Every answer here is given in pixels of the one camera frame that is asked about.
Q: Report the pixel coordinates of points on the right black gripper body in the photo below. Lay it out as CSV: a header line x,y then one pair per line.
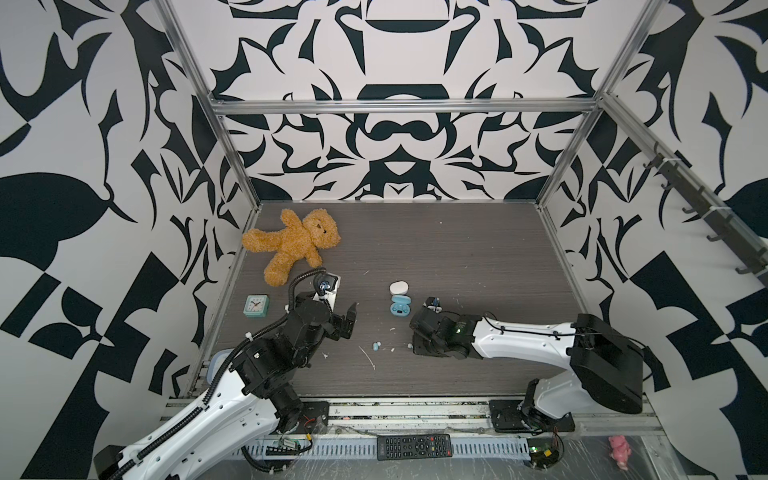
x,y
422,347

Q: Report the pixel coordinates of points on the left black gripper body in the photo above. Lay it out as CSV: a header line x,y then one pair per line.
x,y
337,328

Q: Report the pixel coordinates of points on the blue earbud charging case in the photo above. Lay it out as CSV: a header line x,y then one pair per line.
x,y
401,305

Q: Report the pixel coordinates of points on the white earbud charging case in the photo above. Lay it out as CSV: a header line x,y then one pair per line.
x,y
399,288

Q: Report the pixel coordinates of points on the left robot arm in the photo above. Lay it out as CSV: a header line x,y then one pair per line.
x,y
251,397

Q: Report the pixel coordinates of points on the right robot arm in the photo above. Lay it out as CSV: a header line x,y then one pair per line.
x,y
601,369

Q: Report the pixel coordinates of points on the green alarm clock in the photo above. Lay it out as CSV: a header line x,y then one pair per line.
x,y
256,306

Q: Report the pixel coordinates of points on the brown teddy bear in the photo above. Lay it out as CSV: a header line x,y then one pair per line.
x,y
301,238

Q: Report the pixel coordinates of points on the black remote control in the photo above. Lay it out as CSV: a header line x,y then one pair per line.
x,y
413,447

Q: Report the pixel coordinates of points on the circuit board left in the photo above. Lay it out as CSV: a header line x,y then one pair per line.
x,y
289,447

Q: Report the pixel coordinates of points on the green circuit board right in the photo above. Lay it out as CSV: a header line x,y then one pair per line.
x,y
543,457

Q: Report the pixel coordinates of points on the pink small toy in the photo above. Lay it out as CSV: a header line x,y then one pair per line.
x,y
620,451

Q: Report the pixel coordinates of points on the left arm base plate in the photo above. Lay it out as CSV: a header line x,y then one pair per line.
x,y
313,418

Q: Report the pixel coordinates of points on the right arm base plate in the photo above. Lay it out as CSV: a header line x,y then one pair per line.
x,y
520,417

